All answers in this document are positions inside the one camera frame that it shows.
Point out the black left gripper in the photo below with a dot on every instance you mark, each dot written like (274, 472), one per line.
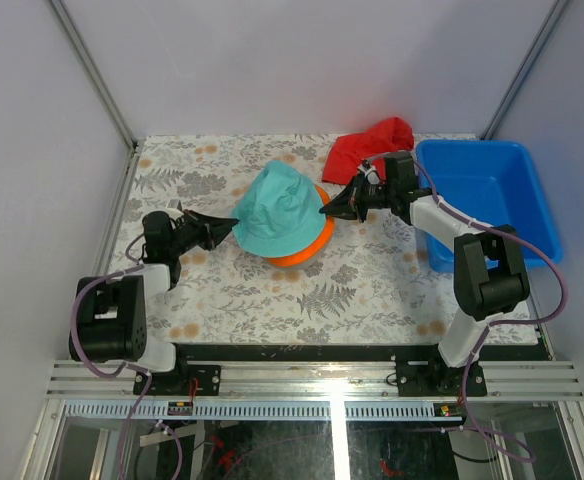
(212, 229)

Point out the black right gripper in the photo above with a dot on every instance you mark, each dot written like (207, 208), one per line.
(349, 204)

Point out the orange hat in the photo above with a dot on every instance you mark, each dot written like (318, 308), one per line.
(327, 232)

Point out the red cloth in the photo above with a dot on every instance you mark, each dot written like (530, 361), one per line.
(349, 151)

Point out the teal bucket hat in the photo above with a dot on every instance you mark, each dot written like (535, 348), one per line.
(280, 214)

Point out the grey bucket hat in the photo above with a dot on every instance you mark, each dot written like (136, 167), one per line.
(300, 260)

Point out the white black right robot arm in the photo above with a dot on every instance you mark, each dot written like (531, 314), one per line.
(490, 277)

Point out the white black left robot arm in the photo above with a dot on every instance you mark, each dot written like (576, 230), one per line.
(108, 330)

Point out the floral patterned table mat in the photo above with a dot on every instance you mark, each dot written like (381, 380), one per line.
(371, 285)

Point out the blue plastic bin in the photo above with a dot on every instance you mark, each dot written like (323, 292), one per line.
(495, 182)

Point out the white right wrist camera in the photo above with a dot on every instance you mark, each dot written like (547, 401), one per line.
(370, 173)

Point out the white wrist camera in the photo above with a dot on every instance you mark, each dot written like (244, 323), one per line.
(370, 173)
(174, 209)

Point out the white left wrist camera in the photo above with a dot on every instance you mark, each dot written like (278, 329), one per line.
(174, 209)

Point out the aluminium mounting rail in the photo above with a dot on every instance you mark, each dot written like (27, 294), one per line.
(527, 381)

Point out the white slotted cable duct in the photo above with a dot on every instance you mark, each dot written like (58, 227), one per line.
(263, 410)

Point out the aluminium corner frame post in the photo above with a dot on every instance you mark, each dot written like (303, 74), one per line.
(80, 49)

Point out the right aluminium corner post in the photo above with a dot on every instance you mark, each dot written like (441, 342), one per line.
(536, 49)

